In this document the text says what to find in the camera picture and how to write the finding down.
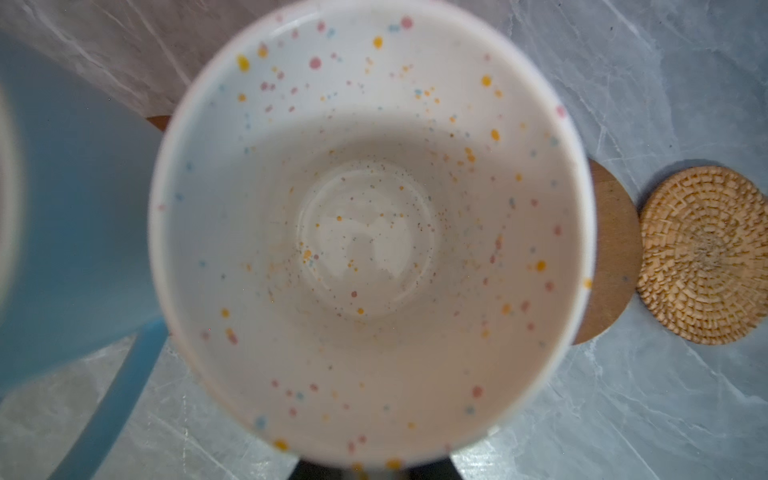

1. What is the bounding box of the dark scratched wooden coaster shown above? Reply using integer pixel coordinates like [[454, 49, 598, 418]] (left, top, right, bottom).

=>
[[146, 115, 171, 132]]

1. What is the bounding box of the white mug blue handle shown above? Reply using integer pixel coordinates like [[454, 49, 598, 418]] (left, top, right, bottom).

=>
[[1, 35, 168, 479]]

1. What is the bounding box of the brown round wooden coaster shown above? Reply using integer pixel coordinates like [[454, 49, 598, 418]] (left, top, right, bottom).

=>
[[574, 160, 642, 345]]

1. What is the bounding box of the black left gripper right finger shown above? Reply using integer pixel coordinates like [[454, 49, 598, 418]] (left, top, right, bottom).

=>
[[408, 457, 463, 480]]

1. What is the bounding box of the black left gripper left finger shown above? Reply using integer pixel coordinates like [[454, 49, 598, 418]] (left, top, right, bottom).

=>
[[288, 460, 344, 480]]

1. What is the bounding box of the woven rattan round coaster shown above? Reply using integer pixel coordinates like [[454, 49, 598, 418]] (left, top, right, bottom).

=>
[[637, 166, 767, 345]]

